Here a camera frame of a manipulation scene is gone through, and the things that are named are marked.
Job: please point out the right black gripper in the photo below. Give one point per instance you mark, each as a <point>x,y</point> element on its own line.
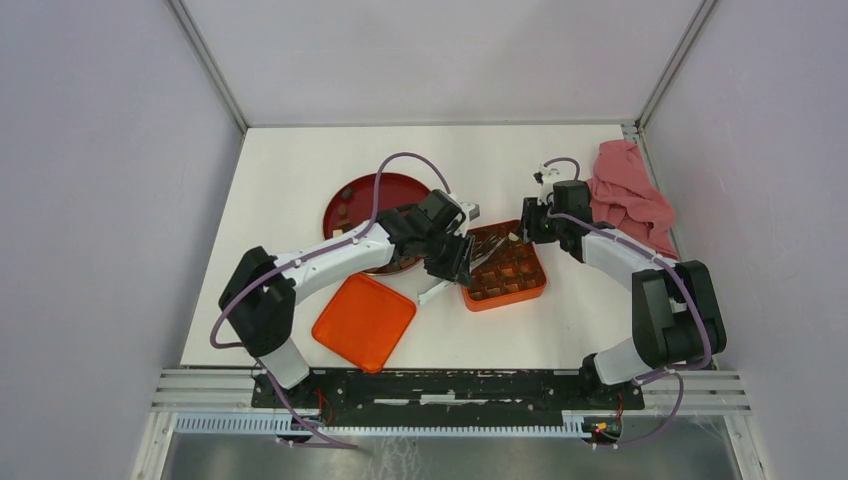
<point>531,212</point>

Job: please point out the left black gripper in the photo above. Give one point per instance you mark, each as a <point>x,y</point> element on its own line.
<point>458,268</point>

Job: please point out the metal serving tongs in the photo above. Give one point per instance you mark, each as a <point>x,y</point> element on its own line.
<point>481,252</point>

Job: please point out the orange compartment chocolate box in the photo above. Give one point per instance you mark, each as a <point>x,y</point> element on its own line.
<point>504,270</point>

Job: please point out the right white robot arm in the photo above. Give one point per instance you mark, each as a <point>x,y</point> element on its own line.
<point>676,321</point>

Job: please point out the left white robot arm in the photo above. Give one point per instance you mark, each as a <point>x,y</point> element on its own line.
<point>261,296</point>

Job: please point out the pink cloth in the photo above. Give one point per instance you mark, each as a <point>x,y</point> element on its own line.
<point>623,196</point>

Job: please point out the orange box lid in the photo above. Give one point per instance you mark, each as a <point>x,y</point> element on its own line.
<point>363,322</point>

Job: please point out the round dark red plate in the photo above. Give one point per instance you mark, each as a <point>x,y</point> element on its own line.
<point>396,191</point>

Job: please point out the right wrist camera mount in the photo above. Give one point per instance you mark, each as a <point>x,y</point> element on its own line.
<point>546,178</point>

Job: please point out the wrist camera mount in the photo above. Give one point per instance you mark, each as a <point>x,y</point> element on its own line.
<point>546,178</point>
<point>470,210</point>

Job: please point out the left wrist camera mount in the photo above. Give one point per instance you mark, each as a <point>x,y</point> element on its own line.
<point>470,210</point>

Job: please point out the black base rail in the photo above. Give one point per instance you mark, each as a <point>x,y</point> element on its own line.
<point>447,398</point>

